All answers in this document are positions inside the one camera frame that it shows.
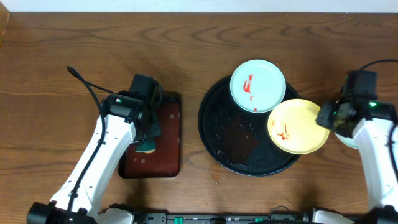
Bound green sponge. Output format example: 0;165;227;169
134;139;156;154

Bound yellow plate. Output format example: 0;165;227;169
267;99;330;155

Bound mint plate with red streak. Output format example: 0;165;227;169
229;59;287;113

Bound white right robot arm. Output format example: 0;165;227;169
316;99;397;223

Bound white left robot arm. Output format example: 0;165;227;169
27;90;162;224

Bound rectangular dark red tray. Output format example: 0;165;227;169
118;92;181;179

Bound round black tray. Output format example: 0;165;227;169
198;75;300;177

